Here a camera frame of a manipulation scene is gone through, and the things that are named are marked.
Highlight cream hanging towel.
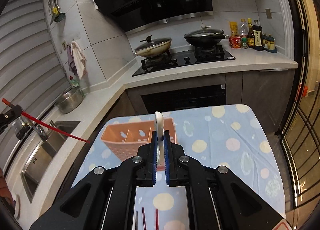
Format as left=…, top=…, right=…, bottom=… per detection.
left=71, top=40, right=87, bottom=80

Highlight pink perforated utensil holder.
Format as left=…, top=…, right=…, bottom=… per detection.
left=100, top=117, right=178, bottom=172

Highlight brown vinegar bottle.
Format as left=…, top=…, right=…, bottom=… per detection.
left=247, top=18, right=254, bottom=49

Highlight steel mixing bowl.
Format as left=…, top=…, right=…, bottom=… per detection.
left=54, top=86, right=84, bottom=114

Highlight white ceramic spoon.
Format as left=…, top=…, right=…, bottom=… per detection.
left=155, top=111, right=164, bottom=166

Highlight black gas stove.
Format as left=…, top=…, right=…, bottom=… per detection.
left=132, top=45, right=235, bottom=77

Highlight beige wok with lid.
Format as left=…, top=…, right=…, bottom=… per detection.
left=135, top=35, right=172, bottom=58

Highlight small dark jars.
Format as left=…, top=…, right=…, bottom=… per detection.
left=262, top=34, right=277, bottom=53

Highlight white plate with berries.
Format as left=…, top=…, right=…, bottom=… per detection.
left=12, top=193, right=21, bottom=219

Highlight chrome faucet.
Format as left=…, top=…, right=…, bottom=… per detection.
left=11, top=116, right=48, bottom=142

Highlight black wok with lid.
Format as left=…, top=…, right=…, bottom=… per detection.
left=184, top=25, right=229, bottom=47

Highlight steel kitchen sink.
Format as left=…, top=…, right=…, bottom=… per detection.
left=21, top=121, right=79, bottom=202

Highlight dark soy sauce bottle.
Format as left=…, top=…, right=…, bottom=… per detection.
left=253, top=19, right=264, bottom=51

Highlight hanging utensil rack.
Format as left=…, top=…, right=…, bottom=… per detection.
left=48, top=0, right=66, bottom=25

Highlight clear plastic bottle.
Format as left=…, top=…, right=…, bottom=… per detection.
left=238, top=18, right=248, bottom=43

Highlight red instant noodle cup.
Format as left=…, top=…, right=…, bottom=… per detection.
left=229, top=36, right=242, bottom=49

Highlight red chopstick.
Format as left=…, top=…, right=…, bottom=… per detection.
left=2, top=98, right=89, bottom=143
left=155, top=208, right=159, bottom=230

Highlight yellow seasoning packet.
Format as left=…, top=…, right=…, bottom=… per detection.
left=229, top=21, right=238, bottom=37

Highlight purple hanging towel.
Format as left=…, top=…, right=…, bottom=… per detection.
left=66, top=44, right=78, bottom=76

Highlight green dish soap bottle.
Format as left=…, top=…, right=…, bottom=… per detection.
left=69, top=76, right=80, bottom=88

